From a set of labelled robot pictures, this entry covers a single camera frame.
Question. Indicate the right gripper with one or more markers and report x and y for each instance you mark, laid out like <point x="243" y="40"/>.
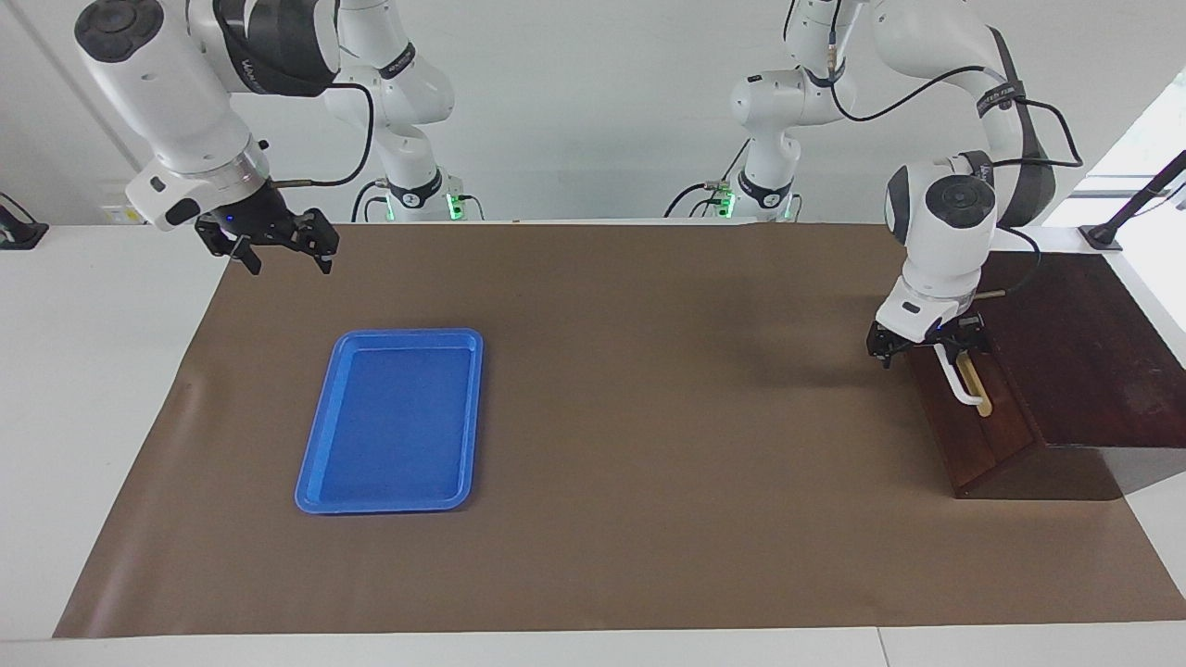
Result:
<point x="248" y="215"/>

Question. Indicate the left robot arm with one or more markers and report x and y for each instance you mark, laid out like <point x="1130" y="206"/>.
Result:
<point x="945" y="222"/>

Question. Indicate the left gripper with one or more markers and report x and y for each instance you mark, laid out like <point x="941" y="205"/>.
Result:
<point x="938" y="333"/>

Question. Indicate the black stand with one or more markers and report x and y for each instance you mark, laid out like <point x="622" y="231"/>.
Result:
<point x="18" y="230"/>
<point x="1135" y="206"/>

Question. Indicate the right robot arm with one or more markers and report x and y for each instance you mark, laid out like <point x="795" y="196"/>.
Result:
<point x="167" y="102"/>

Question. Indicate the blue plastic tray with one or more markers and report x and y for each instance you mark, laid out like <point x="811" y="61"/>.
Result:
<point x="394" y="421"/>

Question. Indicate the dark brown wooden cabinet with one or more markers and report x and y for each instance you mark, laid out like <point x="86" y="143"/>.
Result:
<point x="1093" y="352"/>

